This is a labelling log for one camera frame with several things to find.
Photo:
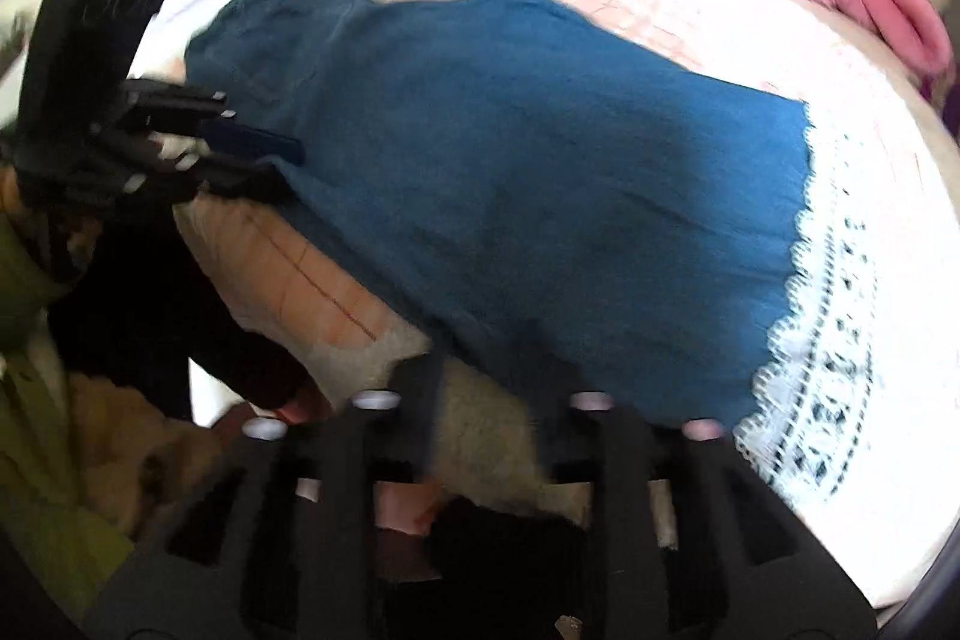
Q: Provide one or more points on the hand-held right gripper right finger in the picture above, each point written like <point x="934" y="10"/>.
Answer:
<point x="626" y="460"/>

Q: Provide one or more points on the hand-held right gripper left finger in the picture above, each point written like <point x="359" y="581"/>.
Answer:
<point x="409" y="415"/>

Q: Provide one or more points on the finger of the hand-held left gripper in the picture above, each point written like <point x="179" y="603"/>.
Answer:
<point x="240" y="184"/>
<point x="247" y="139"/>

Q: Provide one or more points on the blue denim pants lace trim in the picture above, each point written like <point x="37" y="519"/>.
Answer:
<point x="487" y="160"/>

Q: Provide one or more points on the dark cloth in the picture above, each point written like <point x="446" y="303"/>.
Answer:
<point x="150" y="310"/>

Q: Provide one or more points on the tan fuzzy cloth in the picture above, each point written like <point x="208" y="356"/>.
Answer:
<point x="127" y="452"/>

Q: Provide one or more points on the cream orange fleece blanket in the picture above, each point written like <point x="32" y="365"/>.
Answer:
<point x="675" y="10"/>

